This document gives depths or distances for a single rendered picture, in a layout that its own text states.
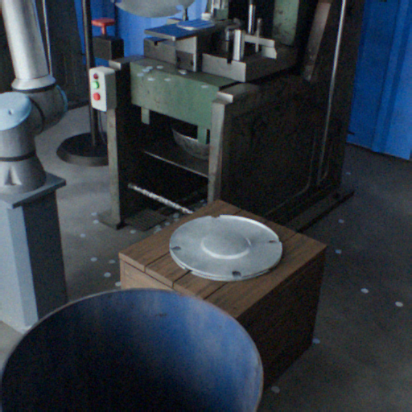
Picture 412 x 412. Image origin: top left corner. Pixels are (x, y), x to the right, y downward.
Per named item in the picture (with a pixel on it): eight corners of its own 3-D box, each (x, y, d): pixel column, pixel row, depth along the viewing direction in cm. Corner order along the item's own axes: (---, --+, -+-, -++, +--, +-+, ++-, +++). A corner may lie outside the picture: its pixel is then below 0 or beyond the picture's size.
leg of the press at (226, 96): (225, 288, 190) (243, 7, 146) (199, 274, 196) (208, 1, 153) (353, 195, 253) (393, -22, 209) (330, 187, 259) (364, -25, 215)
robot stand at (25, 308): (31, 339, 165) (10, 204, 143) (-9, 314, 175) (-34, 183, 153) (79, 307, 179) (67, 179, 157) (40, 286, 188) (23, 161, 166)
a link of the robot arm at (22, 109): (-22, 153, 146) (-31, 102, 140) (10, 134, 158) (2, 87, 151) (18, 160, 143) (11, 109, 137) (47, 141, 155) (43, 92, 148)
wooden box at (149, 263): (228, 428, 140) (236, 318, 123) (123, 354, 161) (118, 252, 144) (312, 344, 167) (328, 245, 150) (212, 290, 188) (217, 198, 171)
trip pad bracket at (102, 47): (113, 94, 201) (110, 38, 192) (95, 88, 206) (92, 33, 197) (125, 91, 205) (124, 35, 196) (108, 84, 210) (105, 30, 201)
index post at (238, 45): (239, 60, 175) (241, 29, 171) (231, 59, 177) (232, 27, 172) (244, 59, 177) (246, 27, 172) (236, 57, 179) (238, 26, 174)
